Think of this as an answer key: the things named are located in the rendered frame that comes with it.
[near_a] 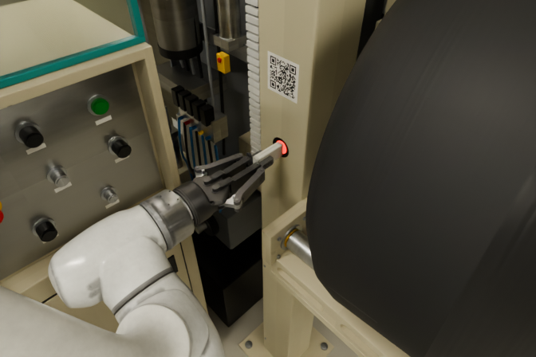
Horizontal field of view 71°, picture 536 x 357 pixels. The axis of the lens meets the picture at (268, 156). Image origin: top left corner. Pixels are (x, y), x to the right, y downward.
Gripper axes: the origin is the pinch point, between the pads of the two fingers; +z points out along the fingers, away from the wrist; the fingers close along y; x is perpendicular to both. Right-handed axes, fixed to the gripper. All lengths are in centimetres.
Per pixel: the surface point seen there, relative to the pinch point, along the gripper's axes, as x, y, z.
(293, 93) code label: -14.1, -2.8, 3.6
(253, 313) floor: 106, 19, 10
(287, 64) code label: -18.9, -1.1, 3.6
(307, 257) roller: 14.8, -15.2, -3.8
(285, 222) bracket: 11.0, -8.2, -2.8
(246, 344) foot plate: 104, 11, -1
